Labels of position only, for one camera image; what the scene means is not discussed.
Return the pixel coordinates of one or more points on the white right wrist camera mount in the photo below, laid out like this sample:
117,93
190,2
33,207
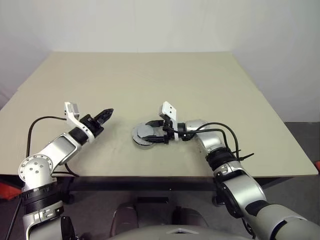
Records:
170,110

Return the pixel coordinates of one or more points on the grey robot torso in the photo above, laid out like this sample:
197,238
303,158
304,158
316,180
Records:
175,235

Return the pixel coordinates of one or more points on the black zip tie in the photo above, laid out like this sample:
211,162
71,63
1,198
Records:
243,157

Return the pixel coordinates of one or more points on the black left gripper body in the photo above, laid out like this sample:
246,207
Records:
91,123

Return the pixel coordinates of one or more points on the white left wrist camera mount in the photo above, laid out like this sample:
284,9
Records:
75,121

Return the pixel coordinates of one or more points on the black table frame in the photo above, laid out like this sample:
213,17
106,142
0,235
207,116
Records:
150,183

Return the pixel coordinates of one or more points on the orange red object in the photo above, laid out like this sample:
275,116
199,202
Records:
8,191
318,166

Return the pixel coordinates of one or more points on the grey motor cover circuit board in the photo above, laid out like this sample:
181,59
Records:
145,131

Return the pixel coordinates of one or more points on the dark rounded shape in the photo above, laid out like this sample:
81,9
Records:
188,216
125,217

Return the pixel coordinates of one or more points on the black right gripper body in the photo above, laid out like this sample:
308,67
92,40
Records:
170,132

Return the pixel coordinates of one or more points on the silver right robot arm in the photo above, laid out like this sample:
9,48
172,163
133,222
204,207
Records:
212,140

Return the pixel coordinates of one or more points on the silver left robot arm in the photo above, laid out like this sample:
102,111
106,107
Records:
60,150

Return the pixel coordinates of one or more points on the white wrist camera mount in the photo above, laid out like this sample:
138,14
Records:
75,121
170,110

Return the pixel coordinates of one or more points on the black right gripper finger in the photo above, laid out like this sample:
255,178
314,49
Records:
157,139
156,123

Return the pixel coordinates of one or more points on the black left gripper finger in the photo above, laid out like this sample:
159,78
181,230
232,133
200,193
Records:
106,113
105,121

